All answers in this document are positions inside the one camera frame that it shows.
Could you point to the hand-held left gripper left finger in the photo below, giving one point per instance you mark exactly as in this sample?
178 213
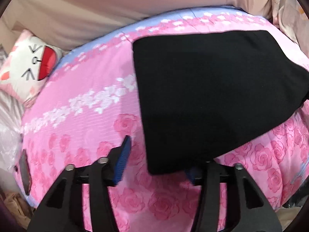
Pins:
122 159

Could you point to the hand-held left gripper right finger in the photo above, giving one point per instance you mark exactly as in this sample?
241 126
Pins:
212 186

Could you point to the black pants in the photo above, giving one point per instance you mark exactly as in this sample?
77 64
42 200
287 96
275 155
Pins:
205 96

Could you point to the pink rose print bed sheet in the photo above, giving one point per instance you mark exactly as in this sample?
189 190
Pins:
84 94

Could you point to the black smartphone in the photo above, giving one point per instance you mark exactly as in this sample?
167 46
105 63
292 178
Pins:
24 174

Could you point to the brown crumpled cloth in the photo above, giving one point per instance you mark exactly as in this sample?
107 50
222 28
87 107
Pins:
12 205

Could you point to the silver satin curtain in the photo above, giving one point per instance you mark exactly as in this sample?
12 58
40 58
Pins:
9 118

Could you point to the pink cat face pillow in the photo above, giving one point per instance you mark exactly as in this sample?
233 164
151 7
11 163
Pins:
26 65

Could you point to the beige cloth drape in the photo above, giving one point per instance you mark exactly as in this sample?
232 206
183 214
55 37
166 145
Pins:
96 9

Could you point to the cream floral curtain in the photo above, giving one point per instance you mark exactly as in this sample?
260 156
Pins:
292 14

